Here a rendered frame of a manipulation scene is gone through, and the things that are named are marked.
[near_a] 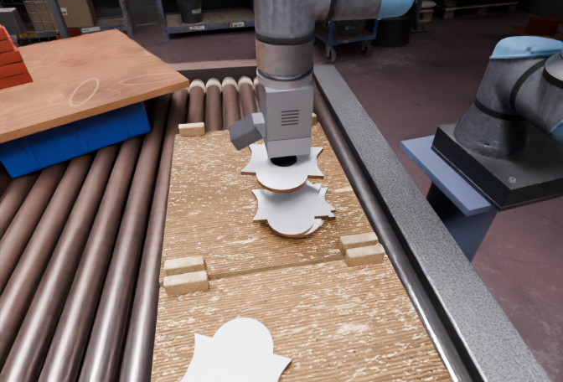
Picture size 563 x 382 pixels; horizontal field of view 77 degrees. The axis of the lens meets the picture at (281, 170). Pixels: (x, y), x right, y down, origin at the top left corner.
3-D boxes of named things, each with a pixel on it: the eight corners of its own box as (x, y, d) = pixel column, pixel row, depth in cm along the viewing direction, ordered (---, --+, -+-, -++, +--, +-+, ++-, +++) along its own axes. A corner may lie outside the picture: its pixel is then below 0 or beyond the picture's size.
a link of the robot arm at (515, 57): (512, 85, 81) (539, 25, 73) (556, 116, 71) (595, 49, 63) (463, 90, 80) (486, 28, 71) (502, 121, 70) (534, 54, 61)
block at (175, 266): (207, 265, 55) (204, 253, 53) (207, 275, 53) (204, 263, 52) (167, 270, 54) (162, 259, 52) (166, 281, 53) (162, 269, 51)
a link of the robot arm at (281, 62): (259, 48, 42) (250, 27, 48) (260, 84, 45) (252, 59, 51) (321, 43, 43) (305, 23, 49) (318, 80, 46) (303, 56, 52)
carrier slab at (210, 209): (318, 126, 90) (318, 121, 89) (381, 256, 58) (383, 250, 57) (176, 139, 85) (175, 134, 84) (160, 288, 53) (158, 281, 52)
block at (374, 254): (379, 254, 57) (382, 242, 55) (384, 263, 55) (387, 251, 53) (343, 259, 56) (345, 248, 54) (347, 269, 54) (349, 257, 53)
